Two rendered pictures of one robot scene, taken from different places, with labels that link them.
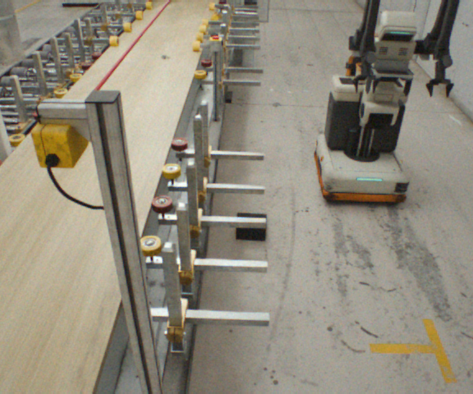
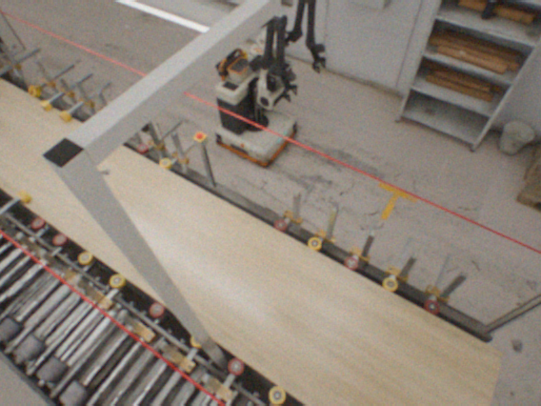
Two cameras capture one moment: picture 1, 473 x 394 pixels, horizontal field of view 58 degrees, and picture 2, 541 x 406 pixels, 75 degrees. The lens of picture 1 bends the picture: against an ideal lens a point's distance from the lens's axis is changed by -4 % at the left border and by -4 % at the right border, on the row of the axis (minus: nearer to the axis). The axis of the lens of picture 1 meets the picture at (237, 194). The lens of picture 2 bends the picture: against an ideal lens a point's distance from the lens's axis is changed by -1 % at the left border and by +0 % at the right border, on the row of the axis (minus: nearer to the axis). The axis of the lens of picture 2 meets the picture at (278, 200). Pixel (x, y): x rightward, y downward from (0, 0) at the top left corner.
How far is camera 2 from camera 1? 2.06 m
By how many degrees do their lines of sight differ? 44
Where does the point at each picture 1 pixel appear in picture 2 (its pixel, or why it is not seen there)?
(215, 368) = not seen: hidden behind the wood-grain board
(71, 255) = (385, 330)
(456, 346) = (399, 184)
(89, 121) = not seen: outside the picture
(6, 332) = (439, 380)
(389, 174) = (287, 124)
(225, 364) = not seen: hidden behind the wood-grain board
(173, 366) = (443, 309)
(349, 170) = (269, 140)
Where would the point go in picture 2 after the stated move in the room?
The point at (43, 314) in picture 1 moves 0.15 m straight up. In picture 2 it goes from (431, 357) to (442, 351)
